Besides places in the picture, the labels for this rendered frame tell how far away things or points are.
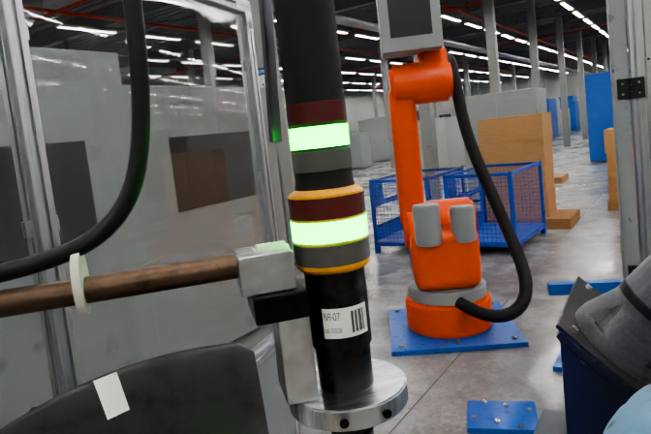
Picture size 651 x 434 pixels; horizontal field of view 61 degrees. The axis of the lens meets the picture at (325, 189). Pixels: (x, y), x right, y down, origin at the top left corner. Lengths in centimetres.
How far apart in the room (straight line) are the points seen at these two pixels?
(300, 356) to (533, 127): 795
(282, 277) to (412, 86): 396
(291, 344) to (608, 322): 75
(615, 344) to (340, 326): 71
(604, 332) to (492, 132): 747
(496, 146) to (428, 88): 421
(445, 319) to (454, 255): 47
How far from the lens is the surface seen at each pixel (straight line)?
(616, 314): 100
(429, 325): 430
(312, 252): 30
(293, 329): 31
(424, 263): 418
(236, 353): 49
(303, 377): 32
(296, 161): 31
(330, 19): 31
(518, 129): 826
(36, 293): 32
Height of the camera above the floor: 161
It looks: 5 degrees down
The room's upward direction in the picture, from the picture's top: 6 degrees counter-clockwise
